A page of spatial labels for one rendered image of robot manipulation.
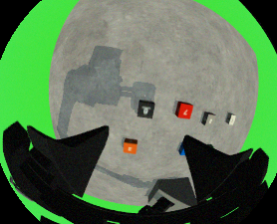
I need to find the orange block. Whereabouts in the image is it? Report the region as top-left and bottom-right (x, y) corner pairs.
(123, 138), (139, 153)

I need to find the cream block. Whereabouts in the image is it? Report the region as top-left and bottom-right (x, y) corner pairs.
(226, 112), (236, 124)

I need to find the blue block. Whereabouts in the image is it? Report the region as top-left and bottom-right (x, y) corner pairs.
(179, 144), (184, 155)

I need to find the red block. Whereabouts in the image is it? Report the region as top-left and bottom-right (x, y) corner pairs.
(175, 103), (192, 119)

